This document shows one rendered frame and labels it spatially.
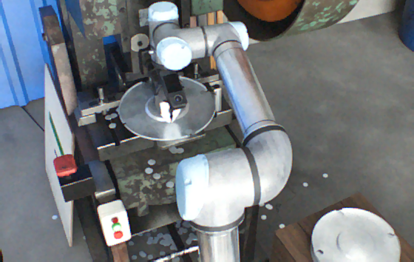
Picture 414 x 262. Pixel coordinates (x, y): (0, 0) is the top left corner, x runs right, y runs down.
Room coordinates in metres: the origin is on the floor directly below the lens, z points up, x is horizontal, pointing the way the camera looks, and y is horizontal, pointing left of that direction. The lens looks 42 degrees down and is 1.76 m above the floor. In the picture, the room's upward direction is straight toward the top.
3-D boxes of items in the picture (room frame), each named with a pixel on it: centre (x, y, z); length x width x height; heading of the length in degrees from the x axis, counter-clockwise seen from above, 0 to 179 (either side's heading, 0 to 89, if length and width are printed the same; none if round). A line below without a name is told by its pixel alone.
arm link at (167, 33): (1.05, 0.07, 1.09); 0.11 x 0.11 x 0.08; 15
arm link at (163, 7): (1.14, 0.11, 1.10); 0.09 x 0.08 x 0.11; 15
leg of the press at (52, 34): (1.35, 0.49, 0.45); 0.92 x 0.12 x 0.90; 23
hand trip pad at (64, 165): (0.99, 0.40, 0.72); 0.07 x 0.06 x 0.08; 23
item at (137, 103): (1.20, 0.12, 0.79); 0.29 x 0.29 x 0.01
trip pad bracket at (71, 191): (1.00, 0.38, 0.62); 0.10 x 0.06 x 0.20; 113
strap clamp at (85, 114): (1.26, 0.34, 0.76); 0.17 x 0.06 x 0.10; 113
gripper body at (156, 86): (1.15, 0.12, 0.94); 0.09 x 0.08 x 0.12; 24
